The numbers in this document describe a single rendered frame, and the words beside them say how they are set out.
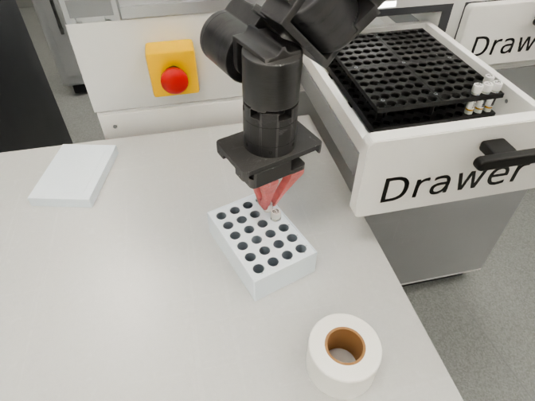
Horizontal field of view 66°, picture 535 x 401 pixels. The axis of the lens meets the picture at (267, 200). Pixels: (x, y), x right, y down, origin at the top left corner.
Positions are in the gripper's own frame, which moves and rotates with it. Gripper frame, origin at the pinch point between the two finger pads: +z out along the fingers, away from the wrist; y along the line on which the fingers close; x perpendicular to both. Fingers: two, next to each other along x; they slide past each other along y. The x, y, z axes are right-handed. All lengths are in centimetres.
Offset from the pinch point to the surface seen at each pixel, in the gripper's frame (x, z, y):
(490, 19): -10, -9, -51
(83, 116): -173, 86, 1
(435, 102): 3.7, -9.1, -22.6
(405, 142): 9.6, -11.4, -10.3
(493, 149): 14.5, -10.4, -18.5
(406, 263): -8, 62, -56
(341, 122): -1.9, -6.2, -12.3
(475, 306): 9, 80, -76
